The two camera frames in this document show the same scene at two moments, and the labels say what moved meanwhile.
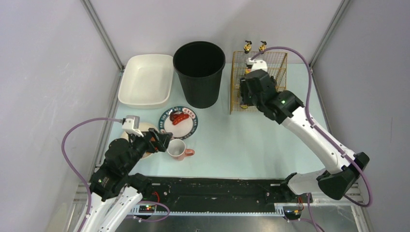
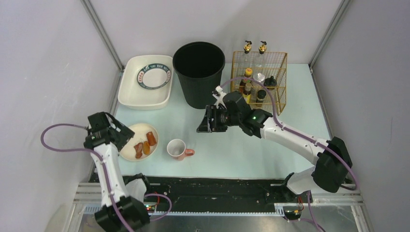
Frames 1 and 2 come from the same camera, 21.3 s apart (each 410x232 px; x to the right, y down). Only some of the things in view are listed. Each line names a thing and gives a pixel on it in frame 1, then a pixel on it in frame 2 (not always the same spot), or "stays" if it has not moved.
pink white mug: [176, 148] stays
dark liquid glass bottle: [247, 47] stays
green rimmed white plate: [181, 121] → [153, 76]
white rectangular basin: [146, 81] stays
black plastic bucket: [199, 65] stays
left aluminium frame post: [102, 30] stays
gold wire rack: [276, 64] stays
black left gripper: [151, 141] → [113, 128]
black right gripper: [249, 90] → [213, 118]
